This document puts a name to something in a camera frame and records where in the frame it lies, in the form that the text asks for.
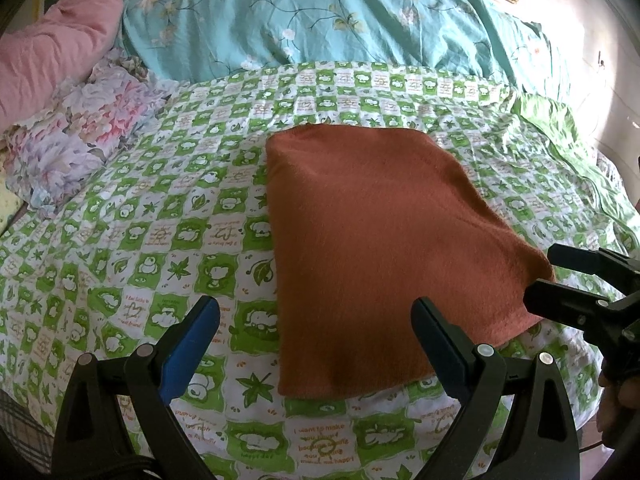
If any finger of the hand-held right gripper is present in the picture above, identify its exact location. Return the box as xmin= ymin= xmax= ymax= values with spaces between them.
xmin=547 ymin=244 xmax=640 ymax=287
xmin=523 ymin=280 xmax=626 ymax=335

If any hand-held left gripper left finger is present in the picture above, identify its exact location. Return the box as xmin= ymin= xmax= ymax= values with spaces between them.
xmin=51 ymin=295 xmax=221 ymax=480

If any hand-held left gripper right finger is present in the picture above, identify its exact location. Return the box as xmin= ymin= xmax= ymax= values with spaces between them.
xmin=410 ymin=297 xmax=581 ymax=480

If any rust orange knit garment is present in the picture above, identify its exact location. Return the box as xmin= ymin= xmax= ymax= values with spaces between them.
xmin=265 ymin=125 xmax=557 ymax=401

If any person's right hand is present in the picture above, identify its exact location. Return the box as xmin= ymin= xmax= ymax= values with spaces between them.
xmin=599 ymin=375 xmax=640 ymax=455

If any plain green sheet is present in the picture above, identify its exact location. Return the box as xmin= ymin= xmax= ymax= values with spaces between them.
xmin=510 ymin=92 xmax=640 ymax=241

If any green checked printed bedsheet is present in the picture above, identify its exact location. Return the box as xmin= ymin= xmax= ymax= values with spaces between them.
xmin=0 ymin=60 xmax=640 ymax=480

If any plaid mattress cover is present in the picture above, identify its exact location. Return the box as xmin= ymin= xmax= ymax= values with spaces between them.
xmin=0 ymin=390 xmax=51 ymax=467

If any yellow floral pillow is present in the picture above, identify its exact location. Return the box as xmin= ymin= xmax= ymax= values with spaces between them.
xmin=0 ymin=185 xmax=27 ymax=237

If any pastel floral cloth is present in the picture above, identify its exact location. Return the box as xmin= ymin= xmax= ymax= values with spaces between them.
xmin=0 ymin=50 xmax=176 ymax=218

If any pink quilt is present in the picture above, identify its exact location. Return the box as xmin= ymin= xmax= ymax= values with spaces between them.
xmin=0 ymin=0 xmax=151 ymax=131

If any turquoise floral pillow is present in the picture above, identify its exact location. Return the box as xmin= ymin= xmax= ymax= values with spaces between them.
xmin=120 ymin=0 xmax=576 ymax=106

